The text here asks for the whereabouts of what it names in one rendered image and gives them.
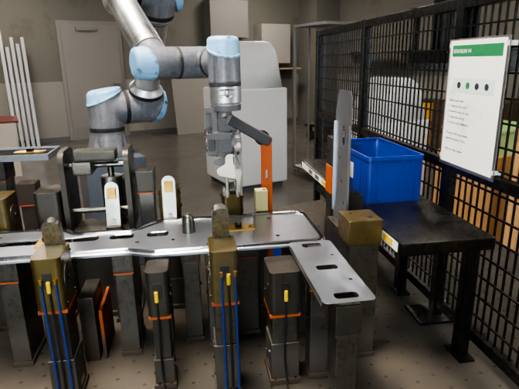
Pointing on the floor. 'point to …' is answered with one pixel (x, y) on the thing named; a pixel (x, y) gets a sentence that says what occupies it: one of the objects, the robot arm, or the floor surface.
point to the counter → (8, 140)
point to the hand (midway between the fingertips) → (238, 185)
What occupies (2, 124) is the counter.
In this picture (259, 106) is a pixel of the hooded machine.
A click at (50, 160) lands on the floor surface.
